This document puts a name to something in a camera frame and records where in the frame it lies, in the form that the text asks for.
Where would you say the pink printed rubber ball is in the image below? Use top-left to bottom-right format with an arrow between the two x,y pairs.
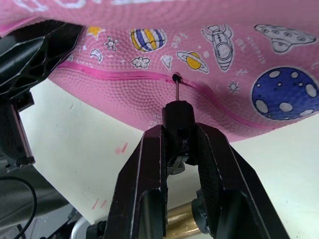
0,0 -> 319,144

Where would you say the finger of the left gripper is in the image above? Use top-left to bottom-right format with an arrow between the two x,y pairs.
0,19 -> 85,101

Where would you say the gold hand pump with hose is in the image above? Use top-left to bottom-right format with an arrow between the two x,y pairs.
161,73 -> 213,238

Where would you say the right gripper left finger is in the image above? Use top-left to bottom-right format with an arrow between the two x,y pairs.
103,123 -> 169,239

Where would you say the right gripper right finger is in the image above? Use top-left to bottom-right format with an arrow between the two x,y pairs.
193,122 -> 291,239

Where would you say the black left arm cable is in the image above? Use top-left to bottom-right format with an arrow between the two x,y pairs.
0,176 -> 38,239

